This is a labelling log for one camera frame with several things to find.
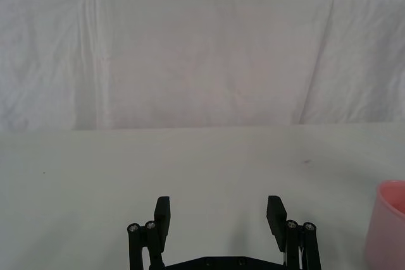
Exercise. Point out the white draped backdrop sheet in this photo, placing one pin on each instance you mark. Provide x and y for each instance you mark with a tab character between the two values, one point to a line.
190	61

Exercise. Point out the white table cloth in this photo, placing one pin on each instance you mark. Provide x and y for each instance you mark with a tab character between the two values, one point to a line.
95	187

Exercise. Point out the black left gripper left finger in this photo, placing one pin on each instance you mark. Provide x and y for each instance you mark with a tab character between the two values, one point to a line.
162	219

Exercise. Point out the pink plastic cup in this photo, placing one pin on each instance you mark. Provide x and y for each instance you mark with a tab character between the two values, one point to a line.
386	235

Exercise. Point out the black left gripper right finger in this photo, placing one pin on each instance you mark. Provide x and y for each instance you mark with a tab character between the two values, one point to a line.
276	219

